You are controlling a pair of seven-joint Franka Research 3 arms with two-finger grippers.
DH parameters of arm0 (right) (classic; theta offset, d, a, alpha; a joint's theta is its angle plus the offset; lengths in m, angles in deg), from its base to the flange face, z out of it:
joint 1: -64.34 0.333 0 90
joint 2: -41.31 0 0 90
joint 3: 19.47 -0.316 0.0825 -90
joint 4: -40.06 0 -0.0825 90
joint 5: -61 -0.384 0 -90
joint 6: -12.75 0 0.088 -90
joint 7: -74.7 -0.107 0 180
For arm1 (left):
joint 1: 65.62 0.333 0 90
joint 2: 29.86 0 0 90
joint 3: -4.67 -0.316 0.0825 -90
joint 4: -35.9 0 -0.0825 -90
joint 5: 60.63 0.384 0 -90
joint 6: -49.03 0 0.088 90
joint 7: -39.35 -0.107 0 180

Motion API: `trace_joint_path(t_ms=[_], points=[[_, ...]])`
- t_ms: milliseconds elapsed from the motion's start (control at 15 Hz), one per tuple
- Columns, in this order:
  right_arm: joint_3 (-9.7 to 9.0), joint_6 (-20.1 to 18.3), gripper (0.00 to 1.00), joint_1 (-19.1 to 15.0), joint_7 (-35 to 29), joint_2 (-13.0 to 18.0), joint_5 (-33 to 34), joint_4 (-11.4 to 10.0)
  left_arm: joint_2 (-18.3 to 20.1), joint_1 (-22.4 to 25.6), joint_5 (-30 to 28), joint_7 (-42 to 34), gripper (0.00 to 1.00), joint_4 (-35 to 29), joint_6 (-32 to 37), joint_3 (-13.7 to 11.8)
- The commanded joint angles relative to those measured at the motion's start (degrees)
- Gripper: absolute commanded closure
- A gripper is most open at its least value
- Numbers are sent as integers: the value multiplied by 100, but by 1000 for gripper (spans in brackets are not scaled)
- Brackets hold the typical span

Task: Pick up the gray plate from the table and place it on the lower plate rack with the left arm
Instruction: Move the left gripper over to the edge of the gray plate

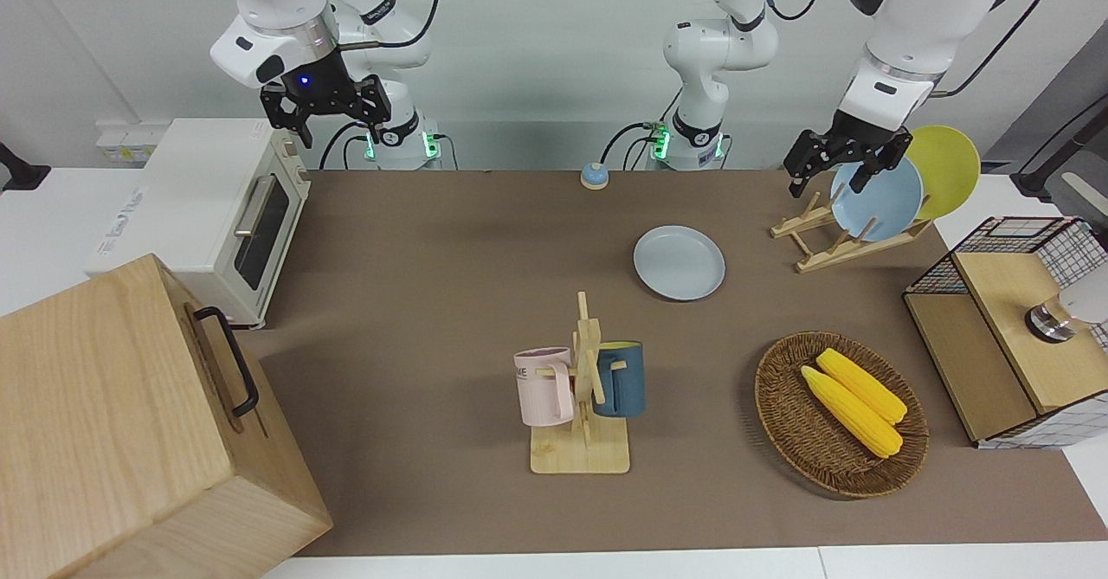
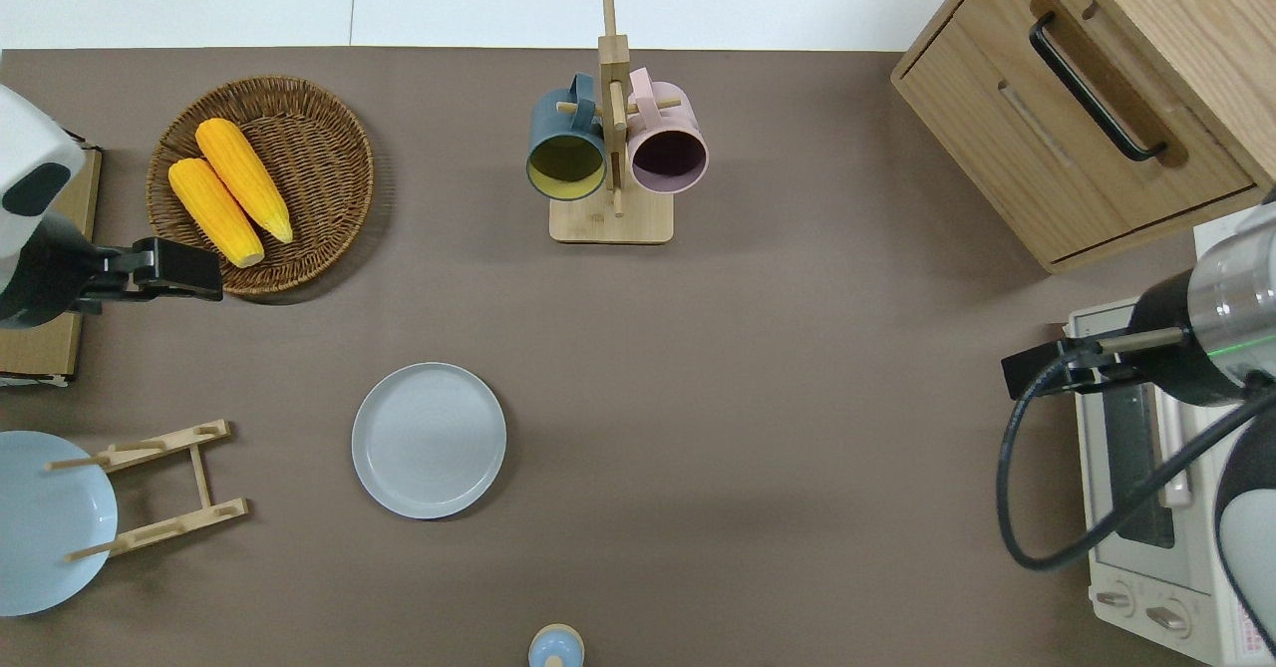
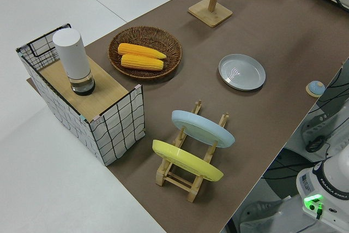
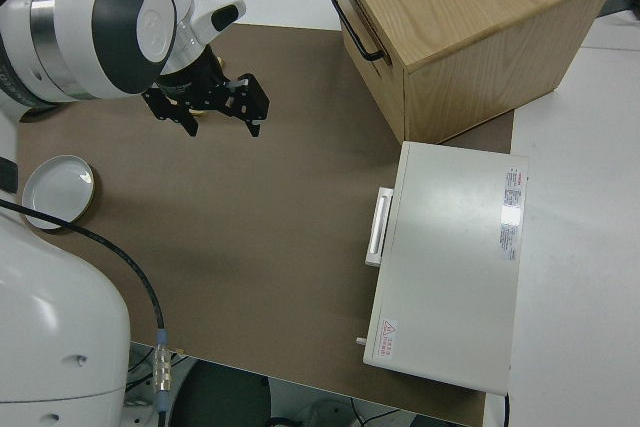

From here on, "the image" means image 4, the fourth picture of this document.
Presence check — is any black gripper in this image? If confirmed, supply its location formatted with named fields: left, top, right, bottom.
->
left=141, top=48, right=272, bottom=139

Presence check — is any gray plate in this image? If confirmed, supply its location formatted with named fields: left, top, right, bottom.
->
left=21, top=154, right=97, bottom=232

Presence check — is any brown table mat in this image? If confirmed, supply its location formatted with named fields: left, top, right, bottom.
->
left=14, top=23, right=517, bottom=427

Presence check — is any wooden drawer box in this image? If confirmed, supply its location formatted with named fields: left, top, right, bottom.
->
left=324, top=0, right=619, bottom=146

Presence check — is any white toaster oven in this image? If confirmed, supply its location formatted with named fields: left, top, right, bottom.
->
left=353, top=140, right=530, bottom=396

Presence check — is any black drawer handle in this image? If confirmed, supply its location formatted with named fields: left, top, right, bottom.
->
left=329, top=0, right=387, bottom=63

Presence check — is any white toaster oven handle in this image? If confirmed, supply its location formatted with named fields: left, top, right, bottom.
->
left=363, top=187, right=396, bottom=268

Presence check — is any black cable with metal connector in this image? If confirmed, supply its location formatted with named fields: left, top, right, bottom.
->
left=0, top=198, right=174, bottom=427

